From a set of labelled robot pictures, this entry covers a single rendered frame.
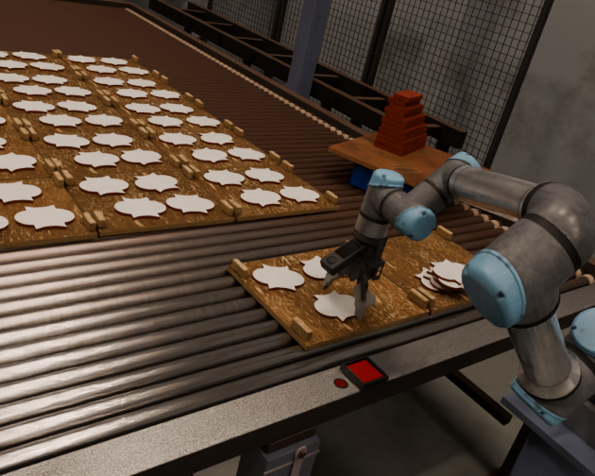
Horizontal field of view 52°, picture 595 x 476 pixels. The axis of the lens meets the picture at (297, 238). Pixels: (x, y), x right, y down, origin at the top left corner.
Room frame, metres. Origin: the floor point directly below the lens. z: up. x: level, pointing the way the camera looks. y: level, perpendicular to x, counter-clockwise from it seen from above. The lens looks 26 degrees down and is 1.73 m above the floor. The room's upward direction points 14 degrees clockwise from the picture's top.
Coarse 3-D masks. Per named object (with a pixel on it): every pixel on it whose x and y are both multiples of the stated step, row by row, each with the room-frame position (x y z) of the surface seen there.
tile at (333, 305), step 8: (320, 296) 1.31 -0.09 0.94; (328, 296) 1.31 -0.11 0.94; (336, 296) 1.32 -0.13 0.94; (344, 296) 1.33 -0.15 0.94; (320, 304) 1.27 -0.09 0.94; (328, 304) 1.28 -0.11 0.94; (336, 304) 1.28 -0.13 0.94; (344, 304) 1.29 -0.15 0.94; (352, 304) 1.30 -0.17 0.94; (320, 312) 1.23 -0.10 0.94; (328, 312) 1.24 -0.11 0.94; (336, 312) 1.25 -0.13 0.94; (344, 312) 1.26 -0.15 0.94; (352, 312) 1.27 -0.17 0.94; (344, 320) 1.23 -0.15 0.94
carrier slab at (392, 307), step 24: (288, 264) 1.44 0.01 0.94; (264, 288) 1.29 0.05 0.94; (312, 288) 1.35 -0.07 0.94; (336, 288) 1.38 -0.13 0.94; (384, 288) 1.44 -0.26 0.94; (288, 312) 1.21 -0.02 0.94; (312, 312) 1.24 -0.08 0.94; (384, 312) 1.32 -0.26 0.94; (408, 312) 1.34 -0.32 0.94; (312, 336) 1.14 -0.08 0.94; (336, 336) 1.16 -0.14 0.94
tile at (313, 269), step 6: (318, 258) 1.50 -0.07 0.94; (306, 264) 1.45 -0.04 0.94; (312, 264) 1.45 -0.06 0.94; (318, 264) 1.46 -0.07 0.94; (306, 270) 1.42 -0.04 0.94; (312, 270) 1.42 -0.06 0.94; (318, 270) 1.43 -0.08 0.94; (324, 270) 1.44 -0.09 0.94; (312, 276) 1.39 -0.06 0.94; (318, 276) 1.40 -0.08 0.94; (324, 276) 1.41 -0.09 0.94; (342, 276) 1.44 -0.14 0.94
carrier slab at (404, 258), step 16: (400, 240) 1.77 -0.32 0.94; (432, 240) 1.83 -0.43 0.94; (448, 240) 1.86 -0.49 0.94; (384, 256) 1.63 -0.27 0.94; (400, 256) 1.65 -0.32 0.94; (416, 256) 1.68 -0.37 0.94; (432, 256) 1.71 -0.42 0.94; (448, 256) 1.73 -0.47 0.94; (464, 256) 1.76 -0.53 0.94; (384, 272) 1.53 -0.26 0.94; (400, 272) 1.55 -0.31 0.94; (416, 272) 1.58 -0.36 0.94; (400, 288) 1.47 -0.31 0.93; (416, 288) 1.48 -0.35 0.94; (448, 304) 1.43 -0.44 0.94; (464, 304) 1.48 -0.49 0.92
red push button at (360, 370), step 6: (348, 366) 1.07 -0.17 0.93; (354, 366) 1.08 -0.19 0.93; (360, 366) 1.08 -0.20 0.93; (366, 366) 1.09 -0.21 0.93; (372, 366) 1.09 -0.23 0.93; (354, 372) 1.06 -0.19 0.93; (360, 372) 1.06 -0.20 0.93; (366, 372) 1.07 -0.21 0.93; (372, 372) 1.07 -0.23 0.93; (378, 372) 1.08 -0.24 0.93; (360, 378) 1.04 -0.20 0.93; (366, 378) 1.05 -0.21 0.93; (372, 378) 1.05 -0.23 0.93
